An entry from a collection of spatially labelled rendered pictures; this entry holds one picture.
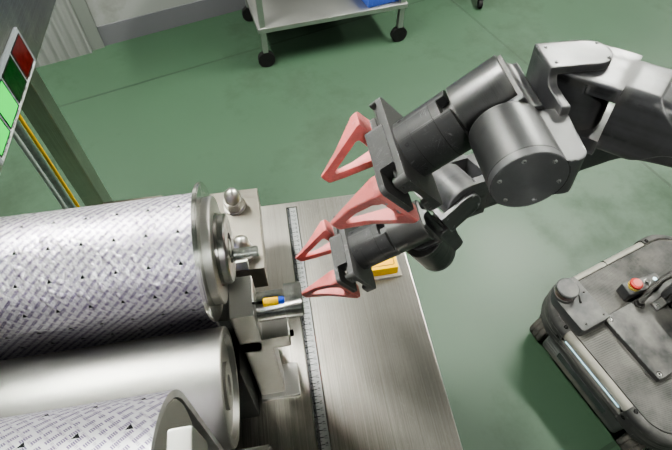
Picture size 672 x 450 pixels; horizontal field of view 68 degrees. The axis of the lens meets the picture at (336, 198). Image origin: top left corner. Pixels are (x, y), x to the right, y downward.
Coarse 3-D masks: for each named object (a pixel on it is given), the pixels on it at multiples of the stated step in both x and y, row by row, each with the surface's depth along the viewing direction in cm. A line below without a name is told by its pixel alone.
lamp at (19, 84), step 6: (12, 60) 80; (12, 66) 80; (6, 72) 78; (12, 72) 80; (18, 72) 82; (6, 78) 78; (12, 78) 80; (18, 78) 81; (12, 84) 79; (18, 84) 81; (24, 84) 83; (12, 90) 79; (18, 90) 81; (18, 96) 81
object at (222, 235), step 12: (216, 216) 52; (216, 228) 50; (228, 228) 54; (216, 240) 50; (228, 240) 53; (216, 252) 50; (228, 252) 51; (216, 264) 50; (228, 264) 50; (228, 276) 51
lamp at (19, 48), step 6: (18, 36) 83; (18, 42) 83; (18, 48) 83; (24, 48) 85; (18, 54) 83; (24, 54) 85; (18, 60) 82; (24, 60) 84; (30, 60) 86; (24, 66) 84; (30, 66) 86; (24, 72) 84
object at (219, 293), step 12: (204, 204) 50; (216, 204) 55; (204, 216) 49; (204, 228) 48; (204, 240) 48; (204, 252) 47; (204, 264) 47; (216, 276) 48; (216, 288) 49; (216, 300) 50
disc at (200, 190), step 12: (192, 192) 49; (204, 192) 54; (192, 204) 48; (192, 216) 47; (192, 228) 46; (192, 240) 46; (204, 276) 47; (204, 288) 46; (204, 300) 47; (216, 312) 51
